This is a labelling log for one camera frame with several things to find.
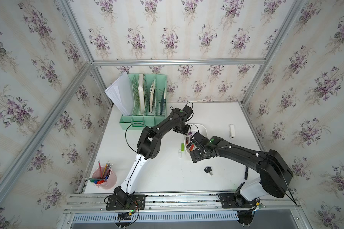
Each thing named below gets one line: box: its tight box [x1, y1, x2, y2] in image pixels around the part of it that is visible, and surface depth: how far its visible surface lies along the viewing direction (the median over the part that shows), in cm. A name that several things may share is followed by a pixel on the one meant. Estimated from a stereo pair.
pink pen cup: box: [91, 166, 118, 190], surface depth 76 cm
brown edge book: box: [149, 80, 156, 113], surface depth 103 cm
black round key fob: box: [204, 166, 213, 177], surface depth 84 cm
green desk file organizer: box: [119, 73, 168, 131], surface depth 106 cm
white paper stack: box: [104, 71, 135, 116], surface depth 98 cm
